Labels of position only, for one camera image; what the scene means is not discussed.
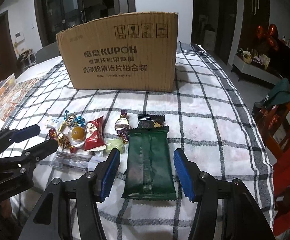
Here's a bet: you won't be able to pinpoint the red gold candy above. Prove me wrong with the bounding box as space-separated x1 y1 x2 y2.
49 128 78 153

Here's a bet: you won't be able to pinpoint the light green sweet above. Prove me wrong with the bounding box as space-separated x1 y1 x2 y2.
101 139 125 157

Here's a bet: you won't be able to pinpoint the red heart balloons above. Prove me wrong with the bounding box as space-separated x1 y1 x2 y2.
257 24 279 51

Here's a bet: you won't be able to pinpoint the white gold snack bar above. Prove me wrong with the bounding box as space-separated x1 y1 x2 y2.
46 116 67 133

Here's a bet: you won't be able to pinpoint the black cheese cracker packet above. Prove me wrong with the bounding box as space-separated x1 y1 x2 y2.
137 114 165 128

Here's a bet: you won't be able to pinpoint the clear plastic food container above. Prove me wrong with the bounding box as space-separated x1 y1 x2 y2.
0 73 16 100

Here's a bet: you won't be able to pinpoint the brown cardboard box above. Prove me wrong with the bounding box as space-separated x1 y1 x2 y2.
56 12 178 92

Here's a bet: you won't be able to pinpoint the dark green cloth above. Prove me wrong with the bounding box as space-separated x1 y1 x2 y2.
263 78 290 108

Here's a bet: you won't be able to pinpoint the blue foil candy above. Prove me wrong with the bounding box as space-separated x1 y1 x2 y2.
64 110 86 128

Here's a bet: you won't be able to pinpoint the purple silver candy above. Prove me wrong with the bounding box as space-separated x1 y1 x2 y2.
115 109 130 144

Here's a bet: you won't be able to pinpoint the red wooden chair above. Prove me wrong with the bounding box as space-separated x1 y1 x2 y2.
254 102 290 236

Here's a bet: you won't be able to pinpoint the orange ball clear wrapper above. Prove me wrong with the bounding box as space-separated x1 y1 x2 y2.
68 126 86 148

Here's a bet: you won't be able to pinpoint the dark green snack packet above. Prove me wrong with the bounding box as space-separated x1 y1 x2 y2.
122 126 177 201

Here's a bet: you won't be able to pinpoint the white low tv cabinet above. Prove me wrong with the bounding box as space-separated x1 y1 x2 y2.
231 55 282 87

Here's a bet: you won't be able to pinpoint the dark glass sliding door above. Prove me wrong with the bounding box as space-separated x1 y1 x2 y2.
34 0 136 47

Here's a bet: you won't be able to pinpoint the checkered white black tablecloth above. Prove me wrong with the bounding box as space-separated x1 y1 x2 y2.
0 42 276 240

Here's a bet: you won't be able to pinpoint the patterned floral placemat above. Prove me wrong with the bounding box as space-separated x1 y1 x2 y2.
0 78 41 121

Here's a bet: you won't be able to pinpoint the clear plastic wrapper packet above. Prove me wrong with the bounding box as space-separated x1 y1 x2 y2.
51 151 92 171

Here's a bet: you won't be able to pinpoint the grey dining chair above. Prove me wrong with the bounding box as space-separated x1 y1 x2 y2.
36 42 61 64

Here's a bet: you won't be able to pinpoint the red santa candy packet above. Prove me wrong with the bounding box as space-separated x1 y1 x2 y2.
84 116 106 151

